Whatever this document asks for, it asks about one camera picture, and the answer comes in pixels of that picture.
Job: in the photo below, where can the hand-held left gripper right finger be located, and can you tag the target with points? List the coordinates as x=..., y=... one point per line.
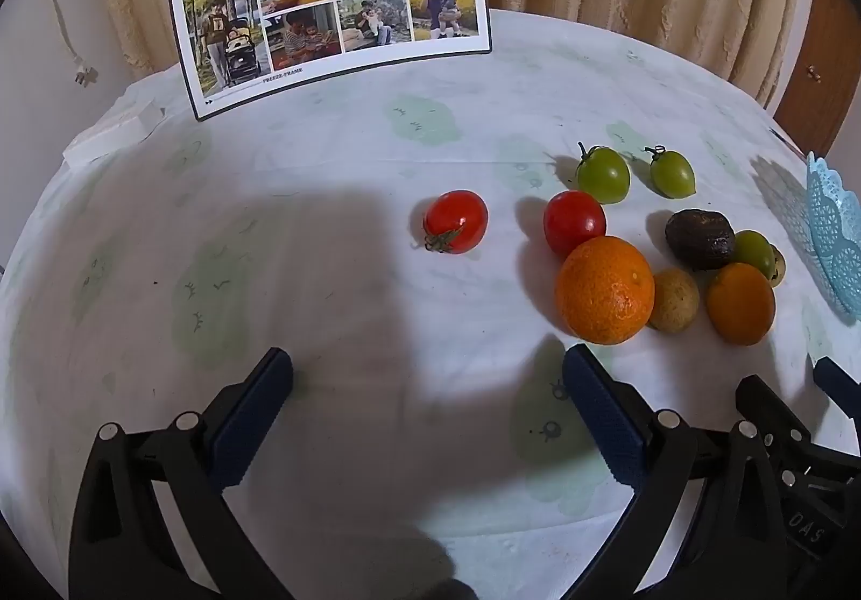
x=605, y=418

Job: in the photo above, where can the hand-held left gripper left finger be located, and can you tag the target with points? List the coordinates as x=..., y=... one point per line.
x=249, y=418

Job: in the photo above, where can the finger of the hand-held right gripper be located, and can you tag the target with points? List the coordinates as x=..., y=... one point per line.
x=837, y=379
x=767, y=405

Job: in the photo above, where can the small orange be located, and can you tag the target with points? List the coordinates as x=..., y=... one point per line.
x=740, y=304

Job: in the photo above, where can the brown round fruit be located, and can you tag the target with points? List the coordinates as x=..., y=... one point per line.
x=779, y=267
x=675, y=301

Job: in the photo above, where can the large orange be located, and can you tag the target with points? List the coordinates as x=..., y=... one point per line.
x=604, y=290

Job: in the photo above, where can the light blue plastic basket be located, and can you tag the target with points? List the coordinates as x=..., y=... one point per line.
x=834, y=237

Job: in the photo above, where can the small green tomato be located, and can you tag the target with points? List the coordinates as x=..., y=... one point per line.
x=757, y=250

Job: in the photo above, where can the large green tomato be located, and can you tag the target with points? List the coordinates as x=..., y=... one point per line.
x=605, y=176

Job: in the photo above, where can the red tomato with stem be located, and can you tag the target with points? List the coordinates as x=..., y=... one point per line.
x=457, y=220

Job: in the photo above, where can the oval green tomato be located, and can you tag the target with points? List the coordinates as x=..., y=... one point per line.
x=672, y=173

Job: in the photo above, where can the white printed tablecloth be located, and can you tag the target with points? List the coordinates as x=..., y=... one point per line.
x=303, y=304

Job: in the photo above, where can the dark wrinkled fruit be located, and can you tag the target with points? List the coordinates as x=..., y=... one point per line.
x=699, y=237

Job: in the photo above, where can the metal door knob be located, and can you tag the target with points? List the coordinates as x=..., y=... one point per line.
x=815, y=73

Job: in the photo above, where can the white box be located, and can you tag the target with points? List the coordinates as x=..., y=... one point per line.
x=114, y=132

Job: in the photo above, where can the wooden door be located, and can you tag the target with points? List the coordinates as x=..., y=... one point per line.
x=824, y=21

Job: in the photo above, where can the photo collage board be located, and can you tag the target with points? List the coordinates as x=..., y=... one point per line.
x=323, y=15

